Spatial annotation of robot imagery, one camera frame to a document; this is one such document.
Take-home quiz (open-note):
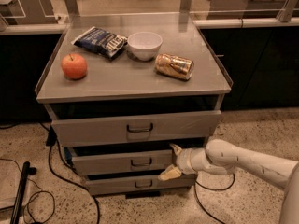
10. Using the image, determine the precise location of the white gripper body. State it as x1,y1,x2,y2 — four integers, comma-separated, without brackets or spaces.
176,148,195,175

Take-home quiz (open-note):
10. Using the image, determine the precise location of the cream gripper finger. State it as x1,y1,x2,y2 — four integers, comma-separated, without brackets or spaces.
158,164,181,181
170,143,182,156

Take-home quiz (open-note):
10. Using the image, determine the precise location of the grey drawer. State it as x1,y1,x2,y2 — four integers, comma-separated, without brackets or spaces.
85,170,195,196
52,110,221,147
72,149,175,175

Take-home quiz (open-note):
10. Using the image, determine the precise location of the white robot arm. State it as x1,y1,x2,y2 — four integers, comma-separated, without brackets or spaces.
158,139,299,224

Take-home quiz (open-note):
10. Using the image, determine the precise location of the grey top drawer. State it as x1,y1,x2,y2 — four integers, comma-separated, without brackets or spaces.
52,110,221,147

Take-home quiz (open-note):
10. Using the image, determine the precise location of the grey bottom drawer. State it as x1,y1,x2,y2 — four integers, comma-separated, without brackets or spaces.
85,170,195,196

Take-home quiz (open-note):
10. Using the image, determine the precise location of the grey drawer cabinet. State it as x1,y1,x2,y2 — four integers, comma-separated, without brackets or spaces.
34,12,234,200

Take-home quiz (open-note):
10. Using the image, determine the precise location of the gold soda can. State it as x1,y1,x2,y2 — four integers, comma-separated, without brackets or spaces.
155,53,194,80

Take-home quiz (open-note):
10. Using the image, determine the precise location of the white bowl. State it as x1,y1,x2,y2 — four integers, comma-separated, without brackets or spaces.
127,32,163,61

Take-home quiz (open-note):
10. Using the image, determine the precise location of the red apple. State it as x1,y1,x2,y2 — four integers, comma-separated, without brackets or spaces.
61,53,88,79

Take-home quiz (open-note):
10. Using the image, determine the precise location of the blue chip bag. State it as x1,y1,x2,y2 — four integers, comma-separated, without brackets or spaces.
71,27,127,60

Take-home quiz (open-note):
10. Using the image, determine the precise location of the black pole on floor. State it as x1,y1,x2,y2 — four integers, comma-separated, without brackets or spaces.
10,161,34,224

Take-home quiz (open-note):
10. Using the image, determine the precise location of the grey background cabinet right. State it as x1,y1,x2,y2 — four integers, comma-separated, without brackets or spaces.
207,0,286,20

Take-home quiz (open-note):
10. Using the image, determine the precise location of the grey background cabinet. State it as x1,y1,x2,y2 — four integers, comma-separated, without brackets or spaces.
0,0,57,25
207,0,286,20

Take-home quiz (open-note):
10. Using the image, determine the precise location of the grey background cabinet left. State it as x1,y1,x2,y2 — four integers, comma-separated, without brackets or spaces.
0,0,57,25

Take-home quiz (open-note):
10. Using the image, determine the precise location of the black floor cable right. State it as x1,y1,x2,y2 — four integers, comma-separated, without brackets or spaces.
192,173,235,224

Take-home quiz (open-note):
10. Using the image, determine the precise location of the black floor cable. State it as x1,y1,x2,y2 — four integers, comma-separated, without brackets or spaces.
38,122,101,224
192,173,235,224

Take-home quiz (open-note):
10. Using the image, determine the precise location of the black floor cable left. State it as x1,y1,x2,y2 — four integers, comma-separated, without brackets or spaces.
38,122,101,224

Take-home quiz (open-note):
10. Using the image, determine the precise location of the thin black looped cable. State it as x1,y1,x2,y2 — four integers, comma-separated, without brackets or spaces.
0,158,56,224

